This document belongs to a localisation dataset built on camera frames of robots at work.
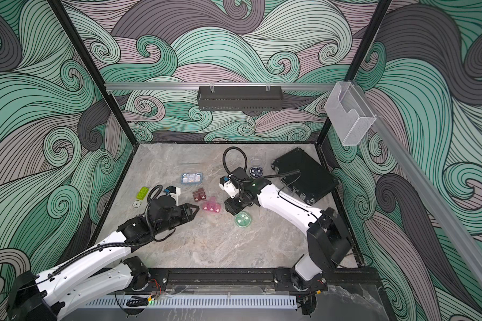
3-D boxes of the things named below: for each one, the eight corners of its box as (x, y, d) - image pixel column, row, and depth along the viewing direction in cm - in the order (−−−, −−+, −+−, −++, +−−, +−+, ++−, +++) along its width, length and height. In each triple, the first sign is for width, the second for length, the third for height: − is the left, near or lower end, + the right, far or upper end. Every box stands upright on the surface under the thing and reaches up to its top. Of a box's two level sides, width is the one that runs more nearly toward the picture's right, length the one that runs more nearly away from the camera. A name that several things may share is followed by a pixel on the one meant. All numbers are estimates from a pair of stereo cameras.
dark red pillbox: (196, 203, 96) (195, 201, 94) (192, 195, 99) (191, 192, 97) (207, 198, 98) (207, 195, 96) (203, 189, 101) (202, 186, 99)
